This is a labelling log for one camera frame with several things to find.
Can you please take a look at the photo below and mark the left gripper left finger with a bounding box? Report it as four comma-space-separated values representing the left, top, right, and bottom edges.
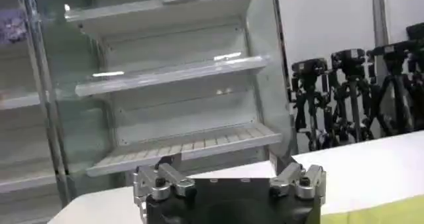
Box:
132, 153, 198, 209

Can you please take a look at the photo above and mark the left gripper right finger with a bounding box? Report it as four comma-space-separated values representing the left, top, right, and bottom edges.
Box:
268, 152, 327, 201

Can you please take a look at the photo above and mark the yellow-green shirt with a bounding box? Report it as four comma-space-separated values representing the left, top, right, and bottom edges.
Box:
319, 194, 424, 224

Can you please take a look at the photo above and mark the white open shelf unit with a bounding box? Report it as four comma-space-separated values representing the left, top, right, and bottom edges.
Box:
64, 0, 294, 180

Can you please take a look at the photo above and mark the glass door display cabinet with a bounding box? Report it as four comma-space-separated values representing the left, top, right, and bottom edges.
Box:
0, 0, 79, 224

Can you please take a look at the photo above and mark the black camera tripod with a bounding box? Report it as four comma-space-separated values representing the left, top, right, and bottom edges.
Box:
330, 48, 376, 146
405, 22, 424, 131
366, 40, 415, 137
290, 58, 329, 152

